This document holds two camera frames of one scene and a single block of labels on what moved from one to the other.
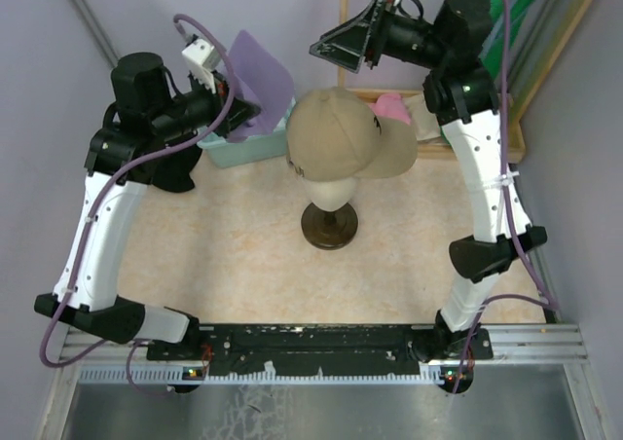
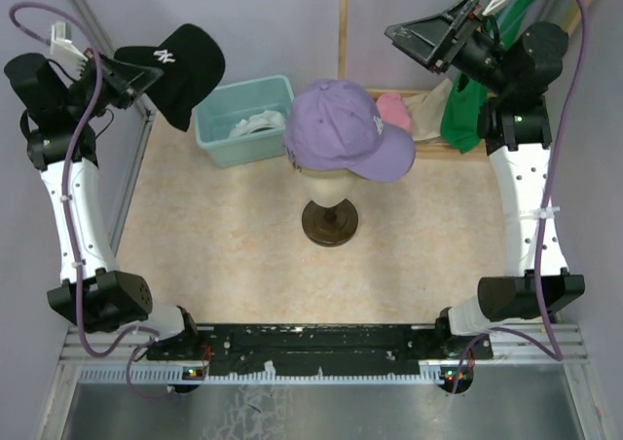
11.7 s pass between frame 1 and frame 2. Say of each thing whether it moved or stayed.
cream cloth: stayed
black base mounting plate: stayed
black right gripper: moved
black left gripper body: moved
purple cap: moved
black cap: moved
